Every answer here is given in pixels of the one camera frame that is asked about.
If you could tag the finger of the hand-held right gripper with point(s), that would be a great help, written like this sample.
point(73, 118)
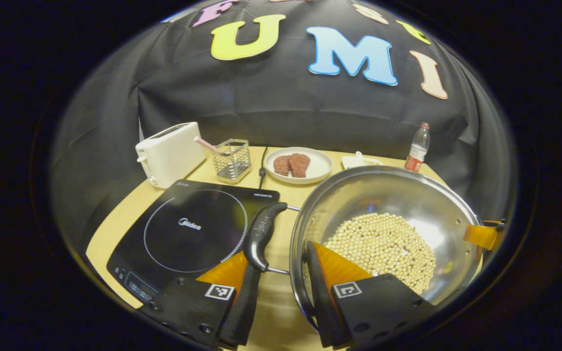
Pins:
point(481, 235)

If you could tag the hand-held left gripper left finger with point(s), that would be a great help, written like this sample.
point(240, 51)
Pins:
point(244, 307)

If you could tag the white divided dish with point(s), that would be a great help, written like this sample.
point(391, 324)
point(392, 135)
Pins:
point(351, 162)

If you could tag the pile of soybeans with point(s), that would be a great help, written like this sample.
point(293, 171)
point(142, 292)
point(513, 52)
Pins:
point(383, 248)

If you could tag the black induction cooktop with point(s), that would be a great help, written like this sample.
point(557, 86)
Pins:
point(193, 229)

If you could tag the white round plate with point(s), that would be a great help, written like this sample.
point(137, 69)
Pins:
point(320, 168)

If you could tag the white toaster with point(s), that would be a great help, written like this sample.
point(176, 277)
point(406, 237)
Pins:
point(171, 153)

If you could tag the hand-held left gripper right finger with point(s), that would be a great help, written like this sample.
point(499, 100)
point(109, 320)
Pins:
point(322, 302)

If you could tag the plastic bottle red label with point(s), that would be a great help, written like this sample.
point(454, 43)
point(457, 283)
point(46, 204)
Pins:
point(417, 151)

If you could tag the red meat patty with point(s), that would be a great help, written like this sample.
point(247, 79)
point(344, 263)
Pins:
point(282, 165)
point(299, 165)

